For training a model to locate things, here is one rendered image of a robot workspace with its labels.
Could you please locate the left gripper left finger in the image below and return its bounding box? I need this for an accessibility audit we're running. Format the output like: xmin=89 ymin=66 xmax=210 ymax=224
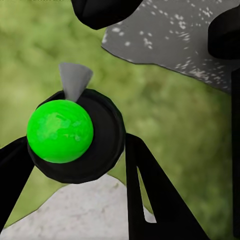
xmin=0 ymin=136 xmax=35 ymax=234

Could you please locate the insectifuge atomizer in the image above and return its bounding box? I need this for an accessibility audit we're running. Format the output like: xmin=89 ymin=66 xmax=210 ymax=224
xmin=26 ymin=62 xmax=126 ymax=185

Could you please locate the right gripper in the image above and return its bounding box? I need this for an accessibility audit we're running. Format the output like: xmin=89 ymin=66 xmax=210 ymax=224
xmin=71 ymin=0 xmax=143 ymax=30

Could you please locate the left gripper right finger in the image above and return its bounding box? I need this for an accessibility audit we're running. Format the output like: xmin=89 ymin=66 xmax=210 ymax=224
xmin=124 ymin=133 xmax=210 ymax=240

